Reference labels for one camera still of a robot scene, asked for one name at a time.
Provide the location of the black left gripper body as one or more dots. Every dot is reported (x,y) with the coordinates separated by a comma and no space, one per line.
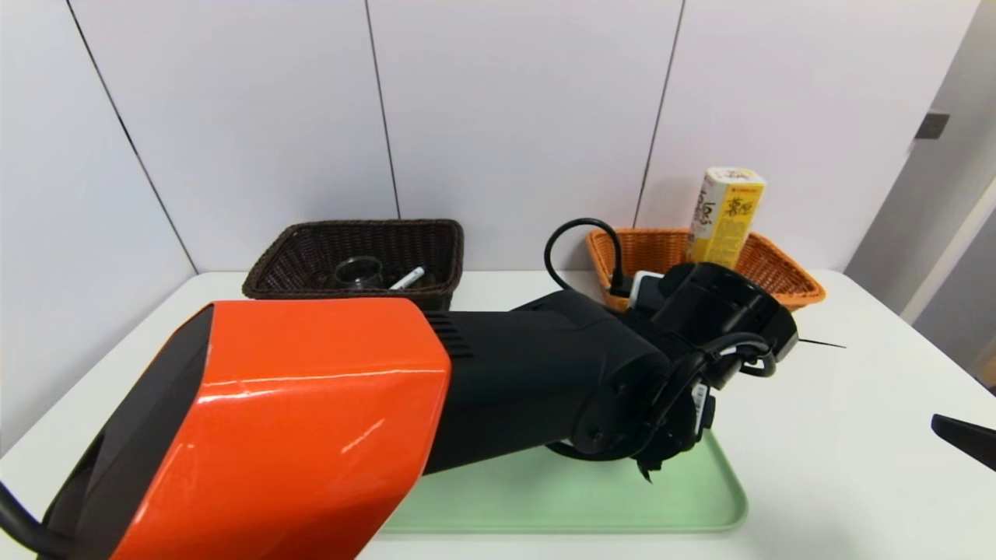
(704,406)

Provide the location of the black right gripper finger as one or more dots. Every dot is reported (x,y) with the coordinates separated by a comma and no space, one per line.
(973,443)

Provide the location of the yellow snack box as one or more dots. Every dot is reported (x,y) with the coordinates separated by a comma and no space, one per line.
(727,225)

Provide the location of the white marker with blue cap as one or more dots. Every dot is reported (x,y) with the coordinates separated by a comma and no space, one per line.
(408,278)

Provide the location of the glass cup with black holder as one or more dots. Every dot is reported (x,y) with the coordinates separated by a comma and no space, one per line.
(358,274)

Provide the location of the orange and black left arm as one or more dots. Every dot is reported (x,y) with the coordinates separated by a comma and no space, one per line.
(311,412)

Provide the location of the orange wicker basket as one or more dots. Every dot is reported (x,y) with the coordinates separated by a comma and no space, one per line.
(778,272)

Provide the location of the dark brown wicker basket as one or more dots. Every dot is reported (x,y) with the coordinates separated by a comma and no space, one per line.
(311,257)

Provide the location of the green plastic tray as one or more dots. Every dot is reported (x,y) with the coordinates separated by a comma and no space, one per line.
(583,498)

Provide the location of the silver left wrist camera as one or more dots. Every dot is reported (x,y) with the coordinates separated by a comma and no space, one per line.
(644,286)

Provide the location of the dark wall bracket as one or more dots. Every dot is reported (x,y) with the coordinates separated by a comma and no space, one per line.
(933,127)

